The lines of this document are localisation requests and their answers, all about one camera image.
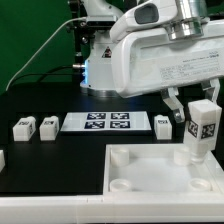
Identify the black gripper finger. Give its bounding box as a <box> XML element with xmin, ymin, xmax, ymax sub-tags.
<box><xmin>161</xmin><ymin>87</ymin><xmax>185</xmax><ymax>123</ymax></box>
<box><xmin>201</xmin><ymin>78</ymin><xmax>220</xmax><ymax>103</ymax></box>

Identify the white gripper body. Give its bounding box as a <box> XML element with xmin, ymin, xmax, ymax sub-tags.
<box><xmin>111</xmin><ymin>20</ymin><xmax>224</xmax><ymax>98</ymax></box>

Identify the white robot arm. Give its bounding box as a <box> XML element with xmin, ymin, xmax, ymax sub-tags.
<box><xmin>80</xmin><ymin>0</ymin><xmax>224</xmax><ymax>123</ymax></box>

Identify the white square tabletop part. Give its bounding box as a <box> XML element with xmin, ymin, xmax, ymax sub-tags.
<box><xmin>103</xmin><ymin>144</ymin><xmax>224</xmax><ymax>194</ymax></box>

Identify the white L-shaped obstacle fence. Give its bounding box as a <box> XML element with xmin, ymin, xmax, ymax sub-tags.
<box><xmin>0</xmin><ymin>195</ymin><xmax>224</xmax><ymax>224</ymax></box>

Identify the white part at left edge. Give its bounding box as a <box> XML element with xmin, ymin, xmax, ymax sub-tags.
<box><xmin>0</xmin><ymin>150</ymin><xmax>5</xmax><ymax>173</ymax></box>

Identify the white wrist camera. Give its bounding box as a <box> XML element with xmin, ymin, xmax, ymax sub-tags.
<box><xmin>110</xmin><ymin>0</ymin><xmax>178</xmax><ymax>42</ymax></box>

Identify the black camera stand pole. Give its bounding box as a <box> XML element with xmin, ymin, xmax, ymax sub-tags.
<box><xmin>67</xmin><ymin>0</ymin><xmax>87</xmax><ymax>80</ymax></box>

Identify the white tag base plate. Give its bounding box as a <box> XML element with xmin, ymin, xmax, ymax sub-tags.
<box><xmin>61</xmin><ymin>111</ymin><xmax>151</xmax><ymax>132</ymax></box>

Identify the white cable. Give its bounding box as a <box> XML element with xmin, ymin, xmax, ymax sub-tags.
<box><xmin>5</xmin><ymin>16</ymin><xmax>88</xmax><ymax>92</ymax></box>

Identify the black cable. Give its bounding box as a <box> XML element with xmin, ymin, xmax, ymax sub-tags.
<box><xmin>9</xmin><ymin>65</ymin><xmax>84</xmax><ymax>88</ymax></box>

